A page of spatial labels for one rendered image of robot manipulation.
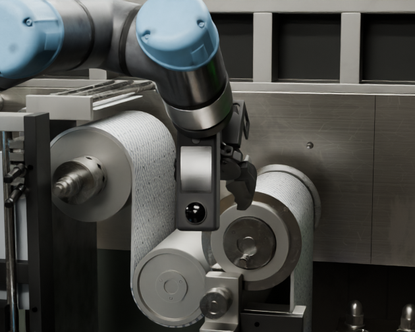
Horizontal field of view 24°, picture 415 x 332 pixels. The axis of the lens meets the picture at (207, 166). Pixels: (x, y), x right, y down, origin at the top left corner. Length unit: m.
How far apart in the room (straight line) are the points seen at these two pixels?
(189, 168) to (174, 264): 0.38
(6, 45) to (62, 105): 0.55
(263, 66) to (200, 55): 0.75
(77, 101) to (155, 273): 0.28
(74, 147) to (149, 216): 0.17
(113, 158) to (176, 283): 0.21
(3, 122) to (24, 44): 0.49
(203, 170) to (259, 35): 0.66
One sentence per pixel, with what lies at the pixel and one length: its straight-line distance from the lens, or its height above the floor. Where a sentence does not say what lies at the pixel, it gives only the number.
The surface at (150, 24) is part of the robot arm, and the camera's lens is 0.94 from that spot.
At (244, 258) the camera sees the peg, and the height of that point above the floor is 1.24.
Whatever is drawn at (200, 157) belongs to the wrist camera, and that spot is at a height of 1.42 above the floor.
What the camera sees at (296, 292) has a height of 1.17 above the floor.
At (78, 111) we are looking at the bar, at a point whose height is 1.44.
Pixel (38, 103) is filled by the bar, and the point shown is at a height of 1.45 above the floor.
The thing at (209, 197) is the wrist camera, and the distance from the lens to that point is 1.06.
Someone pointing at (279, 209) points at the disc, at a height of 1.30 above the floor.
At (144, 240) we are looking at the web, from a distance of 1.49.
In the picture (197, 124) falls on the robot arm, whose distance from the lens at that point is 1.03.
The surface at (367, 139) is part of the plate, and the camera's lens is 1.67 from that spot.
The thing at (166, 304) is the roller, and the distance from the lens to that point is 1.45.
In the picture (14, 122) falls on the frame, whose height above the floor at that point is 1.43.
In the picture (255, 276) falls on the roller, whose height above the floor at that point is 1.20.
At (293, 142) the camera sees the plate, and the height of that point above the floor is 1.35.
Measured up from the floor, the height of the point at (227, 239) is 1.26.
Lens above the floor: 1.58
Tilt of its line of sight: 9 degrees down
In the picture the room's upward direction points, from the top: straight up
